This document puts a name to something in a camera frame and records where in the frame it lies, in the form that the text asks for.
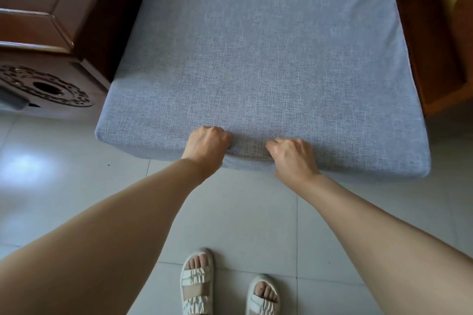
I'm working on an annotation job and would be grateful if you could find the grey cushion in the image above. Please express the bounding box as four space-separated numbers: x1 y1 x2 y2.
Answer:
94 0 432 179

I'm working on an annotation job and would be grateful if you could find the person's right forearm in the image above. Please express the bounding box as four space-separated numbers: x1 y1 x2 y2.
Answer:
286 173 473 315

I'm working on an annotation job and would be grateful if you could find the person's left hand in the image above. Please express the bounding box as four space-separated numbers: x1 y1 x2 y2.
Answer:
181 126 234 170

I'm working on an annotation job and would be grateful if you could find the person's right hand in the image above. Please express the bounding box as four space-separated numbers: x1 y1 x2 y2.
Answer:
266 136 321 187

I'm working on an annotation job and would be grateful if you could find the person's left forearm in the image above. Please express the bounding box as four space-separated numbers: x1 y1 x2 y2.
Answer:
0 157 224 315

